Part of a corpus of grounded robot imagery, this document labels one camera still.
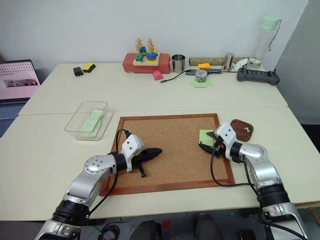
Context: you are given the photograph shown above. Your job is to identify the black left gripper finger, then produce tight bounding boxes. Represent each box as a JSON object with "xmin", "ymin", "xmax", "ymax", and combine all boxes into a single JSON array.
[
  {"xmin": 143, "ymin": 147, "xmax": 163, "ymax": 160},
  {"xmin": 135, "ymin": 160, "xmax": 148, "ymax": 179}
]

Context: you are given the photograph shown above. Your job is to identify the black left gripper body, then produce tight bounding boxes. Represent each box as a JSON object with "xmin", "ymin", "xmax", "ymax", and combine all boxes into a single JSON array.
[{"xmin": 131, "ymin": 149, "xmax": 151, "ymax": 170}]

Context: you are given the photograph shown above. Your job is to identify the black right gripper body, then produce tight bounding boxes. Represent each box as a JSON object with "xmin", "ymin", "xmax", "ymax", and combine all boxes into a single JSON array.
[{"xmin": 212, "ymin": 135, "xmax": 227, "ymax": 159}]

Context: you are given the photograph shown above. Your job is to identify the green sticky note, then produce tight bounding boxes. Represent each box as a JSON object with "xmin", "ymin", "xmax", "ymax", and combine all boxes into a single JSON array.
[{"xmin": 198, "ymin": 129, "xmax": 216, "ymax": 148}]

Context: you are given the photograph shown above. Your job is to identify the dark brown wooden tray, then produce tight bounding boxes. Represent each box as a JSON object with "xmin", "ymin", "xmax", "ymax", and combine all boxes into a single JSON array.
[{"xmin": 229, "ymin": 119, "xmax": 255, "ymax": 143}]

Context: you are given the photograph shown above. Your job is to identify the pale green note stack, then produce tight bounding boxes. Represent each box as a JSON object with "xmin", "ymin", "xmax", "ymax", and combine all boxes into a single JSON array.
[{"xmin": 79, "ymin": 109, "xmax": 106, "ymax": 139}]

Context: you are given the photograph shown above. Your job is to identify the clear plastic box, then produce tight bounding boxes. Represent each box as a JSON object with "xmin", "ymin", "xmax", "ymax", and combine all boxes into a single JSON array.
[{"xmin": 64, "ymin": 100, "xmax": 114, "ymax": 142}]

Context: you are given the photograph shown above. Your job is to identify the red rectangular box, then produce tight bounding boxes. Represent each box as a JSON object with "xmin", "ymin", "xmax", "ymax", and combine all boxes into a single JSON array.
[{"xmin": 122, "ymin": 52, "xmax": 172, "ymax": 75}]

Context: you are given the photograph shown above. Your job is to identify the wood-framed cork board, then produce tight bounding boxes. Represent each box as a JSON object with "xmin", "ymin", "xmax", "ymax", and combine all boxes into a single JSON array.
[{"xmin": 99, "ymin": 113, "xmax": 236, "ymax": 197}]

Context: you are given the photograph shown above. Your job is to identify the green paper notes pile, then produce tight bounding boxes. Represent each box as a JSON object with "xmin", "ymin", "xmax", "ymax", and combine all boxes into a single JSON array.
[{"xmin": 188, "ymin": 78, "xmax": 215, "ymax": 89}]

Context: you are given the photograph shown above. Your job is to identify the clear round pushpin container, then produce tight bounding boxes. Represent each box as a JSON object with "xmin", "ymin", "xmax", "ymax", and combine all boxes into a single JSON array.
[{"xmin": 195, "ymin": 69, "xmax": 208, "ymax": 83}]

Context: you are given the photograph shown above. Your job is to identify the grey flat adapter bar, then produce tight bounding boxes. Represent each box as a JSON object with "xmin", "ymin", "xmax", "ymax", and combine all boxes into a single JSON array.
[{"xmin": 185, "ymin": 69, "xmax": 222, "ymax": 76}]

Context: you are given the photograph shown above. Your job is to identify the shiny steel cylinder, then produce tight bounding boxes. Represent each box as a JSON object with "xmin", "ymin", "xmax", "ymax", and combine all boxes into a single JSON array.
[{"xmin": 222, "ymin": 52, "xmax": 235, "ymax": 72}]

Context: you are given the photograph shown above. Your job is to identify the dark grey handheld controller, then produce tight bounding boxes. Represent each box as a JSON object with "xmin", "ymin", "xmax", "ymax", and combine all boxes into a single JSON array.
[{"xmin": 236, "ymin": 67, "xmax": 281, "ymax": 87}]

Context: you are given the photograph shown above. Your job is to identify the brown cork roll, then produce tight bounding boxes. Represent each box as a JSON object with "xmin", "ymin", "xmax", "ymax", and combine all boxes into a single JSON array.
[{"xmin": 188, "ymin": 56, "xmax": 248, "ymax": 67}]

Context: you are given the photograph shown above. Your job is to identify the white crumpled cloth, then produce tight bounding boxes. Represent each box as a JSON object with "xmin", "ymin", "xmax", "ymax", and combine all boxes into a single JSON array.
[{"xmin": 230, "ymin": 57, "xmax": 250, "ymax": 70}]

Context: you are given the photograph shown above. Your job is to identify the dark rounded shape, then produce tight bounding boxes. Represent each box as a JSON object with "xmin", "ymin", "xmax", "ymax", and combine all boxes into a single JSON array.
[{"xmin": 193, "ymin": 212, "xmax": 219, "ymax": 240}]

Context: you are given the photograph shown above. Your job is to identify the steel mug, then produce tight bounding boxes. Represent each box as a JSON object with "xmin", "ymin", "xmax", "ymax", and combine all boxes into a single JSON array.
[{"xmin": 170, "ymin": 54, "xmax": 187, "ymax": 74}]

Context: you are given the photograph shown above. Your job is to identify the wooden colourful stacking toy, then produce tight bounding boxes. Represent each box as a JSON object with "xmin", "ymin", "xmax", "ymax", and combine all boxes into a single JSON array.
[{"xmin": 132, "ymin": 37, "xmax": 160, "ymax": 67}]

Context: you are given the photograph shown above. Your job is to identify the yellow black eraser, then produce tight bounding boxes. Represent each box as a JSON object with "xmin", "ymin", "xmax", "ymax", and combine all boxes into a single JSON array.
[{"xmin": 82, "ymin": 62, "xmax": 97, "ymax": 74}]

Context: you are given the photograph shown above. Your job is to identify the clear bottle green lid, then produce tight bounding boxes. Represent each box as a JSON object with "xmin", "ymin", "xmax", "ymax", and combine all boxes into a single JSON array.
[{"xmin": 252, "ymin": 15, "xmax": 283, "ymax": 65}]

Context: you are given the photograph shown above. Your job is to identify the open laptop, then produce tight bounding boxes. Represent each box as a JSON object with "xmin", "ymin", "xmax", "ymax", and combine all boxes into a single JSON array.
[{"xmin": 0, "ymin": 59, "xmax": 42, "ymax": 138}]

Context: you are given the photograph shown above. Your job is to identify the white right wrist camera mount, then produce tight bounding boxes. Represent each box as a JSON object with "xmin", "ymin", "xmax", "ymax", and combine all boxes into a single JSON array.
[{"xmin": 215, "ymin": 122, "xmax": 237, "ymax": 160}]

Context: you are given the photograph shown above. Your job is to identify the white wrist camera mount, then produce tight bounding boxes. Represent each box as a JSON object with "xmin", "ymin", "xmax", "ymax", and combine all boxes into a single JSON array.
[
  {"xmin": 120, "ymin": 134, "xmax": 146, "ymax": 173},
  {"xmin": 215, "ymin": 122, "xmax": 237, "ymax": 160}
]

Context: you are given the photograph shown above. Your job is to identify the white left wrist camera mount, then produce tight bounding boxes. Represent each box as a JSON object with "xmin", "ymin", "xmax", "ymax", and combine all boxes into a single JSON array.
[{"xmin": 120, "ymin": 134, "xmax": 146, "ymax": 173}]

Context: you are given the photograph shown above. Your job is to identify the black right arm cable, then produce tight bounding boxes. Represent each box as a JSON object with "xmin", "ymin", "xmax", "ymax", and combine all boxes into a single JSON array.
[{"xmin": 210, "ymin": 147, "xmax": 262, "ymax": 201}]

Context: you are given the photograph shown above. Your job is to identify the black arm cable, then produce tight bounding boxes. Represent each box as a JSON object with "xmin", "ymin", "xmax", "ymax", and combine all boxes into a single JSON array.
[
  {"xmin": 83, "ymin": 128, "xmax": 132, "ymax": 220},
  {"xmin": 210, "ymin": 147, "xmax": 262, "ymax": 201}
]

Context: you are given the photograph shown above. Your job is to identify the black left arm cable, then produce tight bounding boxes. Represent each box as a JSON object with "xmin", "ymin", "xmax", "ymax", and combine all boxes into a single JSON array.
[{"xmin": 83, "ymin": 128, "xmax": 132, "ymax": 220}]

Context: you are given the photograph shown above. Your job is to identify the black floor cables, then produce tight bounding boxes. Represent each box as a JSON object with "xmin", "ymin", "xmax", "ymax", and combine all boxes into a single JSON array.
[{"xmin": 101, "ymin": 221, "xmax": 127, "ymax": 240}]

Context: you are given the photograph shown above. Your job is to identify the black cable with plug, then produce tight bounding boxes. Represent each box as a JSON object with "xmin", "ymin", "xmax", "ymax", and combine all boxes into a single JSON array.
[{"xmin": 159, "ymin": 70, "xmax": 199, "ymax": 84}]

